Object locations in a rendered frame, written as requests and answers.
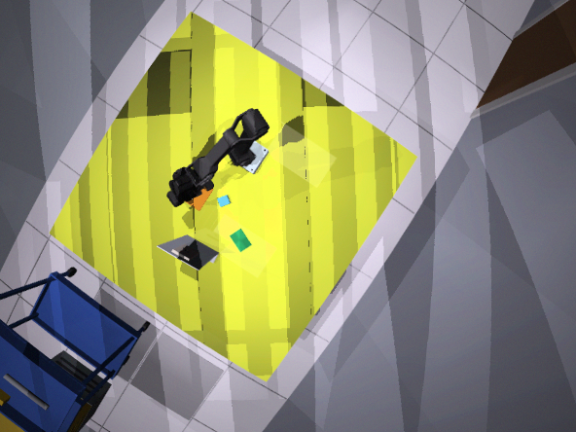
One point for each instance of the orange flat square marker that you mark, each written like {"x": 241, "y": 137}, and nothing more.
{"x": 199, "y": 201}

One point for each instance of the dark grey panel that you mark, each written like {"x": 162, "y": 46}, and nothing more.
{"x": 190, "y": 251}

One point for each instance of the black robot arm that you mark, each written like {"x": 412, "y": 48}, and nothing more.
{"x": 254, "y": 127}

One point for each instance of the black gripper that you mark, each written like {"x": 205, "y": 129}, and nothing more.
{"x": 193, "y": 193}

